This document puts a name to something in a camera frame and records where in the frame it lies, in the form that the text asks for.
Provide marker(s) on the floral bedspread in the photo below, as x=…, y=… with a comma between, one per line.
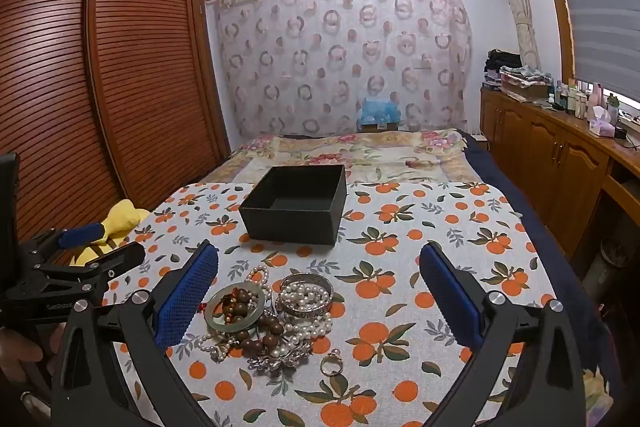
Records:
x=380, y=162

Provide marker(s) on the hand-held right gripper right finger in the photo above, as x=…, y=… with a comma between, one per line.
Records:
x=450, y=302

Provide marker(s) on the wooden cabinet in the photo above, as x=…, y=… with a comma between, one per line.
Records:
x=540, y=142

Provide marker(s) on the dark blue bed sheet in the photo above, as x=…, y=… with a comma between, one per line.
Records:
x=505, y=187

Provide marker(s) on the blue plastic bag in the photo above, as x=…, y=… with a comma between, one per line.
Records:
x=381, y=109

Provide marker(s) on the circle patterned curtain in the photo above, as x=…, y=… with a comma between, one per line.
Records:
x=325, y=57

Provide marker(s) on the small cardboard box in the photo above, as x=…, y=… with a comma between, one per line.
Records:
x=380, y=127

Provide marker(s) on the grey window blind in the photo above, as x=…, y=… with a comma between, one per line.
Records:
x=600, y=7

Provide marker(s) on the patterned folded towels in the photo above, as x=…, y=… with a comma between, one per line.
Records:
x=525, y=73

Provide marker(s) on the person's left hand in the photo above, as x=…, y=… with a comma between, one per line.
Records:
x=22, y=352

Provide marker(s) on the pale green jade bangle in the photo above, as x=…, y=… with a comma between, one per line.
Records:
x=232, y=328

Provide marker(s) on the flat cardboard box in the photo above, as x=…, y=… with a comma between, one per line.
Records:
x=525, y=92

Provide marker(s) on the silver bangle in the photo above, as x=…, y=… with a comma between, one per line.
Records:
x=300, y=313

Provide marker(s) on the brown slatted wardrobe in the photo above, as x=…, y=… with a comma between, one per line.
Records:
x=140, y=82

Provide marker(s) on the pink tissue pack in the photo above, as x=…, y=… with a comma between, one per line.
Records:
x=599, y=124

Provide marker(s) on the black folded clothes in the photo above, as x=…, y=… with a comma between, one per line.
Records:
x=502, y=59

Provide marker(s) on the grey waste bin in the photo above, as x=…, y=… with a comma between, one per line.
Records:
x=602, y=267

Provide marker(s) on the white power strip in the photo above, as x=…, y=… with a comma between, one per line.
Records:
x=631, y=122

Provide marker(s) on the black box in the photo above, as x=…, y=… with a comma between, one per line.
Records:
x=290, y=222

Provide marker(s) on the yellow plush toy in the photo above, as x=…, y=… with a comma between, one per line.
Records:
x=122, y=219

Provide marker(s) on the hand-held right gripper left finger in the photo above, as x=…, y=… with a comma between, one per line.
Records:
x=185, y=297

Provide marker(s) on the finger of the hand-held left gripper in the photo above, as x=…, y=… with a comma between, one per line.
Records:
x=80, y=234
x=117, y=259

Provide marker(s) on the row of cosmetic bottles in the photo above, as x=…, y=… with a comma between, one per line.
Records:
x=575, y=99

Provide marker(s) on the orange print tablecloth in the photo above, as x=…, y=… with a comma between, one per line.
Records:
x=400, y=257

